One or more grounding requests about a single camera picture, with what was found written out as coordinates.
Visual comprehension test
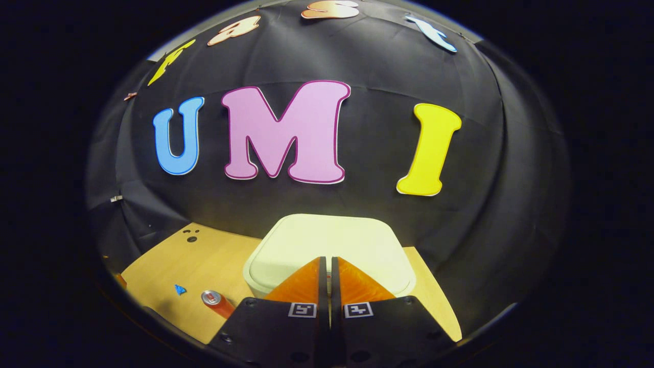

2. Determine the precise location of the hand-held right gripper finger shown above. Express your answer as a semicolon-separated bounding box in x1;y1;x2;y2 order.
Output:
207;257;328;368
331;257;458;368

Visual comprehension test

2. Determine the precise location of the pale green desktop garbage bin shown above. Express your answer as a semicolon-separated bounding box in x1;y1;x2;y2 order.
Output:
243;214;417;300

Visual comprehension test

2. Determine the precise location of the orange pop can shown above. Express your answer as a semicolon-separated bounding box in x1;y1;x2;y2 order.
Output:
201;290;236;320

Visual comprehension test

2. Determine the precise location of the black backdrop cloth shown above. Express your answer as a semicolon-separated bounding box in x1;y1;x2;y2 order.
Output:
86;0;570;335

